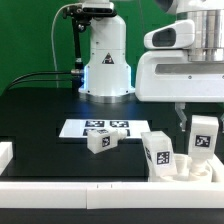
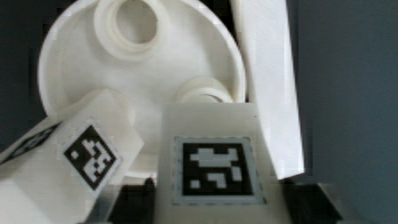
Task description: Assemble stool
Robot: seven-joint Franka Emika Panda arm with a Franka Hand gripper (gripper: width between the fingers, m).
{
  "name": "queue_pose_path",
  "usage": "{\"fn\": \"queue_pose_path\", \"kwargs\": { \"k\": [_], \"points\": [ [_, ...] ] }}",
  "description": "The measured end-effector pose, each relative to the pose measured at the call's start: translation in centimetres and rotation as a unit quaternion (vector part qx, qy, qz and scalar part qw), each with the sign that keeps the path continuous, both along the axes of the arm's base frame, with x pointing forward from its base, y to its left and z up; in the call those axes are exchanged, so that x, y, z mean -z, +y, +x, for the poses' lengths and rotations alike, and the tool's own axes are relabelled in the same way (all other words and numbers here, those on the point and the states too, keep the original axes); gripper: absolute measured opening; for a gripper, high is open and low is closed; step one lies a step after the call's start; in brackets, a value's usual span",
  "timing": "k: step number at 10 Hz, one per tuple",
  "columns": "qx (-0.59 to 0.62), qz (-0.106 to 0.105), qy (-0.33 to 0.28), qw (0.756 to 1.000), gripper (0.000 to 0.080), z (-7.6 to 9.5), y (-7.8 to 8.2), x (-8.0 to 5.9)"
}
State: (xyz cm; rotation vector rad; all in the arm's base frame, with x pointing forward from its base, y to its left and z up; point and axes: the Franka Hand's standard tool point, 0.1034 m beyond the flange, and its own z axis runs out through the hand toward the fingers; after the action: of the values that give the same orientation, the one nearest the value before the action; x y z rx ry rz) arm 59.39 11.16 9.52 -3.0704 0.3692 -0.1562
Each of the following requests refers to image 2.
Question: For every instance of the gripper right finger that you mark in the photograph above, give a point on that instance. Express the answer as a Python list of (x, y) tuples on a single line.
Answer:
[(312, 204)]

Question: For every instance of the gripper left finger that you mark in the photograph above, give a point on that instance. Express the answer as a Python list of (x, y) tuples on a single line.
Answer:
[(124, 205)]

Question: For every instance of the white stool leg front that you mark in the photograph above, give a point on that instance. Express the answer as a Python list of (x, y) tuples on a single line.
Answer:
[(216, 187)]

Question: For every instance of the white stool leg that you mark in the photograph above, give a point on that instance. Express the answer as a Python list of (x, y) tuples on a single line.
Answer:
[(67, 160), (216, 187)]

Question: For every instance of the white round stool seat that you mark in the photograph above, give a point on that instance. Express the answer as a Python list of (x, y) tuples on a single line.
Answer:
[(138, 45)]

